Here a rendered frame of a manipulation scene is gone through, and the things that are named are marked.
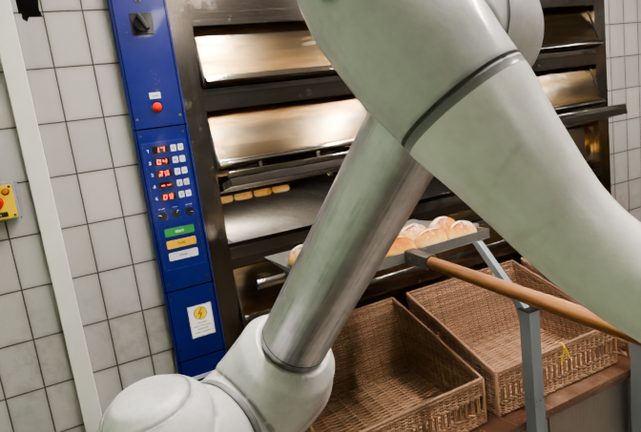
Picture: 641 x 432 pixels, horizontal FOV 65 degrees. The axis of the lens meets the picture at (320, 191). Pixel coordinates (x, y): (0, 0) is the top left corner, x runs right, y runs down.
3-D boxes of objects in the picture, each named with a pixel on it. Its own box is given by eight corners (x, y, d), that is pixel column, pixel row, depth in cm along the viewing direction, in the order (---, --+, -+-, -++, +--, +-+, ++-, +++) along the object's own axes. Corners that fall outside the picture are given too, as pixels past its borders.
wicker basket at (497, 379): (409, 358, 198) (402, 292, 194) (516, 318, 220) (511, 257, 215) (498, 421, 154) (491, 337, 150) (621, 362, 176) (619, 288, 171)
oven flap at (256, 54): (205, 88, 156) (190, 31, 159) (595, 48, 227) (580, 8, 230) (207, 82, 152) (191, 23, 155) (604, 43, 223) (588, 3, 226)
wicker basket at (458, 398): (266, 413, 174) (254, 339, 169) (401, 360, 197) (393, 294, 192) (328, 504, 130) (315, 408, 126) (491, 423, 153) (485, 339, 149)
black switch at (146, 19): (133, 35, 144) (125, -4, 142) (155, 33, 146) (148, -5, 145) (134, 32, 140) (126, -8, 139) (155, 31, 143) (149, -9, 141)
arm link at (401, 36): (514, 29, 27) (561, 38, 38) (324, -183, 31) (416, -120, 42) (361, 172, 35) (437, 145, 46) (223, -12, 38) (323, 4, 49)
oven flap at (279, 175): (231, 186, 148) (218, 194, 166) (628, 113, 219) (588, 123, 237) (229, 178, 148) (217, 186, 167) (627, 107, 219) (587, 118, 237)
